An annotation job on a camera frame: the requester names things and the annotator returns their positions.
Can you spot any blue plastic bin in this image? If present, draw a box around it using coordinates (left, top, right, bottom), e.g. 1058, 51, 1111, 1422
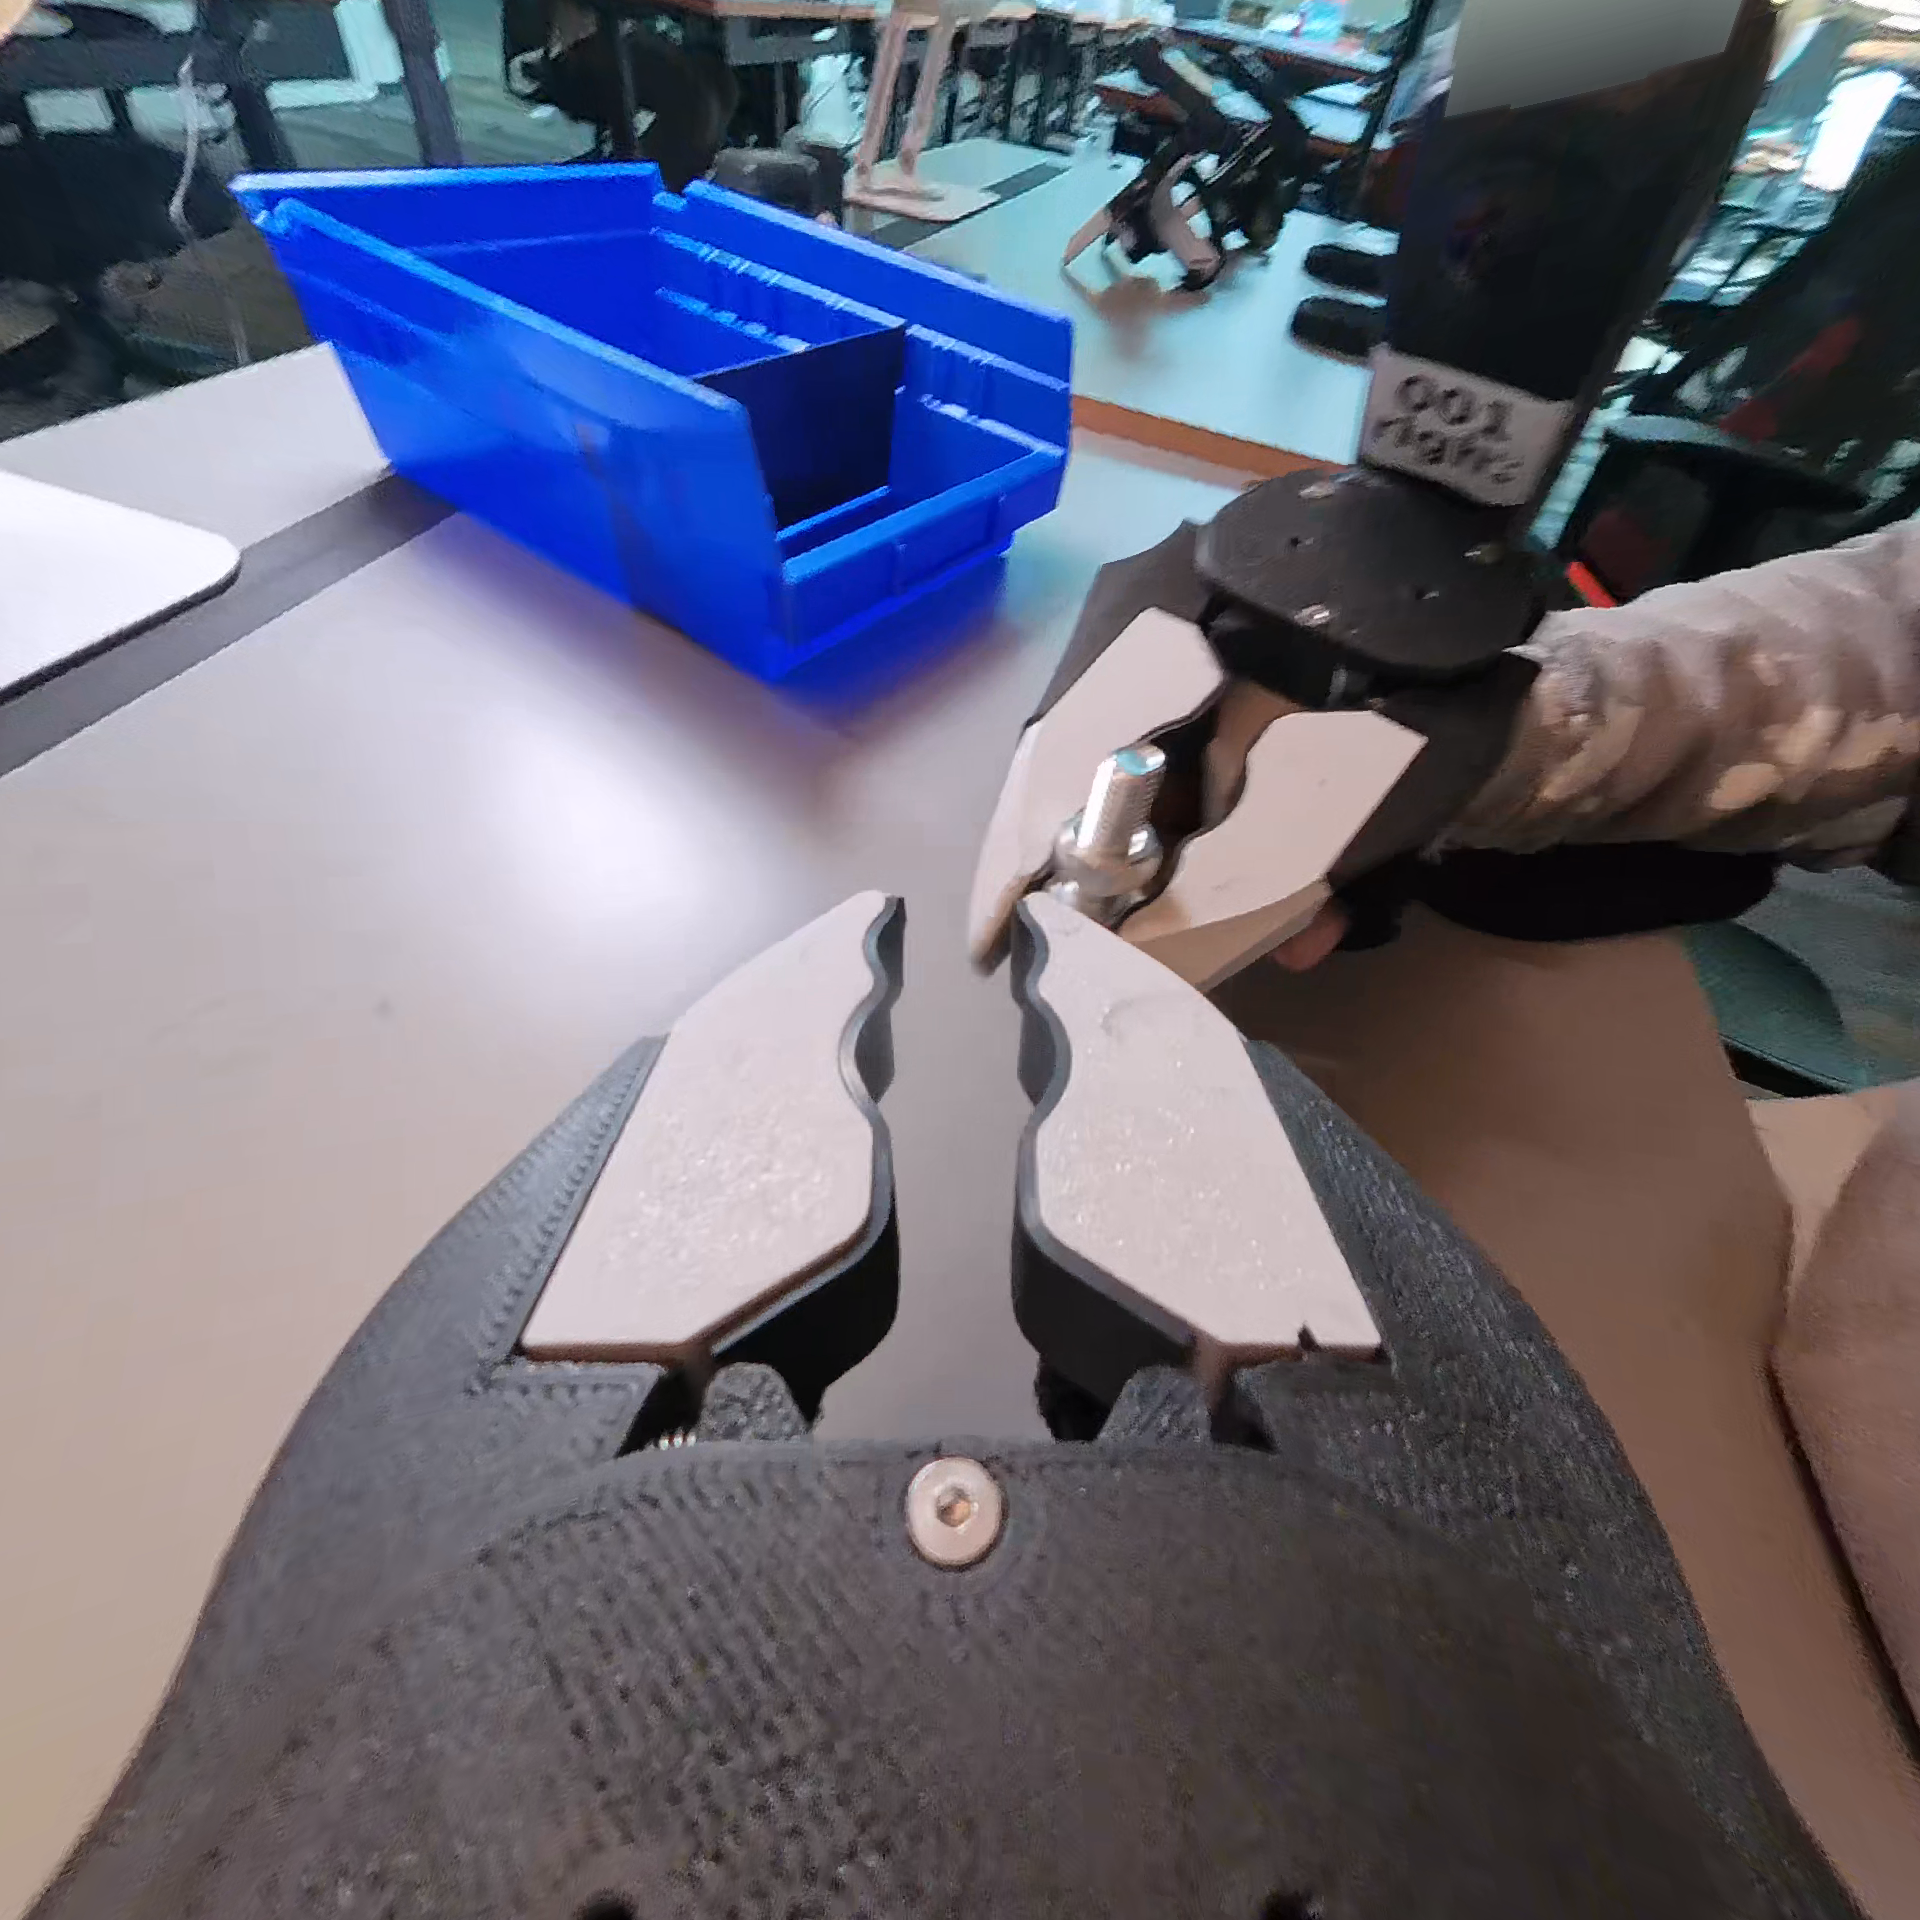
228, 163, 1077, 686

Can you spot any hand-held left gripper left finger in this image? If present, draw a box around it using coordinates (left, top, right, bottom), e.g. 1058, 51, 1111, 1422
522, 892, 913, 1445

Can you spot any white document stand base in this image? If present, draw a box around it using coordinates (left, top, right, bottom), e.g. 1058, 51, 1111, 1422
0, 470, 243, 705

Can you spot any person's right forearm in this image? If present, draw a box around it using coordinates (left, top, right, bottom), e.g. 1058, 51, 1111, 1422
1448, 525, 1920, 875

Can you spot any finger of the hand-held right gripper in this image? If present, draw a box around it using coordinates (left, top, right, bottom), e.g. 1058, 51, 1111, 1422
968, 608, 1227, 970
1117, 705, 1431, 993

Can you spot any person's right hand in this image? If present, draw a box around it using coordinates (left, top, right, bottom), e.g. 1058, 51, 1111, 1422
1271, 872, 1415, 974

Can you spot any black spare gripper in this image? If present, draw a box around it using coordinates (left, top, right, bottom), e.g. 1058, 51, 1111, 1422
1060, 37, 1317, 298

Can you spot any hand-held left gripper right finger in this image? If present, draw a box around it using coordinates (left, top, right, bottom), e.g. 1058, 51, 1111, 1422
1012, 897, 1388, 1433

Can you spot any wooden easel black panel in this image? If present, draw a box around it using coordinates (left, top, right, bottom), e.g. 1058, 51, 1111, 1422
840, 0, 1010, 222

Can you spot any grey wood-edged table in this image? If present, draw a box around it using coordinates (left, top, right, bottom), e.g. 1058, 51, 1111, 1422
884, 138, 1412, 470

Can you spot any black action camera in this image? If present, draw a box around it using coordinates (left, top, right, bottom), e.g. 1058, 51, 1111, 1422
704, 145, 847, 232

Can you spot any silver hex bolt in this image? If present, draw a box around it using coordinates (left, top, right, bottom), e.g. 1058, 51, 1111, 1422
1047, 744, 1172, 923

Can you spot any black mesh office chair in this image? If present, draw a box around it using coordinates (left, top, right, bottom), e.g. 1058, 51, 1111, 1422
1569, 225, 1920, 608

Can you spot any black plastic bin divider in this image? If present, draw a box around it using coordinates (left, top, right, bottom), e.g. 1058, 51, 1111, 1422
698, 322, 913, 531

